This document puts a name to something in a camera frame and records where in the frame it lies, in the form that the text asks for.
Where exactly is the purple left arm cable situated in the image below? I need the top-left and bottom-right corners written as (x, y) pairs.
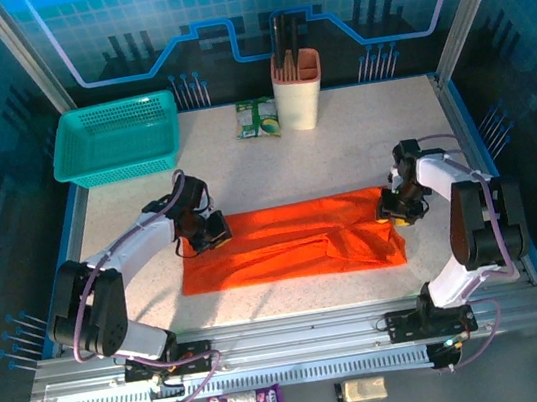
top-left (46, 167), bottom-right (229, 402)

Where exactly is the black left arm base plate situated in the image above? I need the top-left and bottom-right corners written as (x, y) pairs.
top-left (120, 338), bottom-right (218, 385)

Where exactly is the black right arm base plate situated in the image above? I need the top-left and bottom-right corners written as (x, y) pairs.
top-left (383, 299), bottom-right (480, 346)

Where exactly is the aluminium cell frame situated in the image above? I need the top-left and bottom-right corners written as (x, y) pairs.
top-left (0, 0), bottom-right (537, 402)

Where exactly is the orange t-shirt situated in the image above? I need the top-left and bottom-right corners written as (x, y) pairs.
top-left (171, 183), bottom-right (410, 300)

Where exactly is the beige wrapped bar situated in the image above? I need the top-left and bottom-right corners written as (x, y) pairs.
top-left (333, 374), bottom-right (389, 402)

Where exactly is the white slotted cable duct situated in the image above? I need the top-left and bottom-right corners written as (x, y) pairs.
top-left (53, 342), bottom-right (436, 402)

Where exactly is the blue table edge strip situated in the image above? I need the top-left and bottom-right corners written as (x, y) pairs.
top-left (17, 178), bottom-right (105, 360)

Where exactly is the beige knife block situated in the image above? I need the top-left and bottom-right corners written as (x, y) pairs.
top-left (267, 45), bottom-right (331, 136)

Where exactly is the teal plastic basket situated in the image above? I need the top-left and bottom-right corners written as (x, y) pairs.
top-left (43, 88), bottom-right (189, 194)

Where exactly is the black knife handle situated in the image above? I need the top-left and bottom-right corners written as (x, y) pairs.
top-left (269, 13), bottom-right (294, 70)
top-left (286, 15), bottom-right (305, 65)

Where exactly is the green snack packet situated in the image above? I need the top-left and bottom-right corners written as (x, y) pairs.
top-left (232, 95), bottom-right (284, 144)

